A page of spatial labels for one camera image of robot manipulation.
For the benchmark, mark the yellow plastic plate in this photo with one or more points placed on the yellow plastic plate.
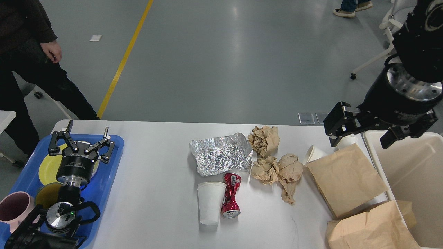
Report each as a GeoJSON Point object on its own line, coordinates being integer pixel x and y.
{"type": "Point", "coordinates": [49, 167]}

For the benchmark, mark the crumpled aluminium foil sheet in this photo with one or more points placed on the crumpled aluminium foil sheet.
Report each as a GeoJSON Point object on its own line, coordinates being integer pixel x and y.
{"type": "Point", "coordinates": [222, 154]}

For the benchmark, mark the large brown paper bag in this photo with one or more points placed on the large brown paper bag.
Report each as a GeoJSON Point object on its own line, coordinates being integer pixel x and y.
{"type": "Point", "coordinates": [407, 213]}

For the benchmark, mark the blue plastic tray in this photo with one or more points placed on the blue plastic tray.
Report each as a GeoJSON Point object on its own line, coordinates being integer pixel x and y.
{"type": "Point", "coordinates": [97, 190]}

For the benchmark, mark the crumpled brown paper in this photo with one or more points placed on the crumpled brown paper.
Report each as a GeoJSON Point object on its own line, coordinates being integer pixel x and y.
{"type": "Point", "coordinates": [264, 141]}
{"type": "Point", "coordinates": [265, 170]}
{"type": "Point", "coordinates": [290, 172]}

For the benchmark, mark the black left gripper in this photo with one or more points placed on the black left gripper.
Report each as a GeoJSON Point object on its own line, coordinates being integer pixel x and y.
{"type": "Point", "coordinates": [77, 157]}

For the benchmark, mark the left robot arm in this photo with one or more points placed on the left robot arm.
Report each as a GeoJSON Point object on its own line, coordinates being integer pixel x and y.
{"type": "Point", "coordinates": [62, 191]}

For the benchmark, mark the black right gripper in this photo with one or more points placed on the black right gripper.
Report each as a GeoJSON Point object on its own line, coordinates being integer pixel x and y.
{"type": "Point", "coordinates": [396, 102]}

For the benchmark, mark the white paper cup lying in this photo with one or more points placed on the white paper cup lying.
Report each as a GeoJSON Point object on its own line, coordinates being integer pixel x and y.
{"type": "Point", "coordinates": [313, 154]}

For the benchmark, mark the white cup behind gripper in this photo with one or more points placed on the white cup behind gripper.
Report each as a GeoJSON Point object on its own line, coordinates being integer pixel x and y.
{"type": "Point", "coordinates": [347, 141]}

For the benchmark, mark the white side table corner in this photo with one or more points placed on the white side table corner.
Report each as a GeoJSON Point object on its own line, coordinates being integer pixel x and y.
{"type": "Point", "coordinates": [6, 117]}

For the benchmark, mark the grey office chair right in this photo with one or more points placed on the grey office chair right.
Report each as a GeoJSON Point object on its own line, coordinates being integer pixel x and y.
{"type": "Point", "coordinates": [391, 23]}

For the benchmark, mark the left floor socket plate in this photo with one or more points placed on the left floor socket plate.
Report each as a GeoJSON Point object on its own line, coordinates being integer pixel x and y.
{"type": "Point", "coordinates": [306, 118]}

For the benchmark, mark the beige plastic bin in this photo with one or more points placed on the beige plastic bin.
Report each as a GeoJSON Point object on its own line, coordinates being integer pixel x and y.
{"type": "Point", "coordinates": [413, 169]}

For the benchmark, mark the pink ribbed mug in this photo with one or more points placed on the pink ribbed mug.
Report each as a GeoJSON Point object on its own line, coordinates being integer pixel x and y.
{"type": "Point", "coordinates": [15, 207]}

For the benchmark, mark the crushed red soda can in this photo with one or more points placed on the crushed red soda can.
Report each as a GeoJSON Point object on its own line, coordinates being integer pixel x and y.
{"type": "Point", "coordinates": [230, 208]}

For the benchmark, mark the crumpled brown paper top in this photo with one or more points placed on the crumpled brown paper top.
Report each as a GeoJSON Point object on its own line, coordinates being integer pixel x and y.
{"type": "Point", "coordinates": [264, 141]}

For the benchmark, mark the right floor socket plate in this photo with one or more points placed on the right floor socket plate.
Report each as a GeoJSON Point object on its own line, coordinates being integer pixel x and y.
{"type": "Point", "coordinates": [321, 117]}

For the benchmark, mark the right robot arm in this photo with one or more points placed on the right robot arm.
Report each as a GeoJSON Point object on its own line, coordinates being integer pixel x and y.
{"type": "Point", "coordinates": [418, 43]}

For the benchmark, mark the dark green mug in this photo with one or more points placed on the dark green mug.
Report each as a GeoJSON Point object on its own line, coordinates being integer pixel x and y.
{"type": "Point", "coordinates": [48, 195]}

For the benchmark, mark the floor socket plate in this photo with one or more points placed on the floor socket plate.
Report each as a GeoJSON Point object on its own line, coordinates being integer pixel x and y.
{"type": "Point", "coordinates": [306, 118]}
{"type": "Point", "coordinates": [321, 117]}

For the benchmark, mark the crumpled brown paper left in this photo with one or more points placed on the crumpled brown paper left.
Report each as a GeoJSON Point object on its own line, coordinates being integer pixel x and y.
{"type": "Point", "coordinates": [265, 170]}

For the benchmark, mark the person in dark clothes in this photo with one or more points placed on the person in dark clothes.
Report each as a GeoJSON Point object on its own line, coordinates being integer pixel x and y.
{"type": "Point", "coordinates": [29, 48]}

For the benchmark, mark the crumpled brown paper right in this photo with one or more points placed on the crumpled brown paper right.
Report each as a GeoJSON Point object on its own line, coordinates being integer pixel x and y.
{"type": "Point", "coordinates": [290, 172]}

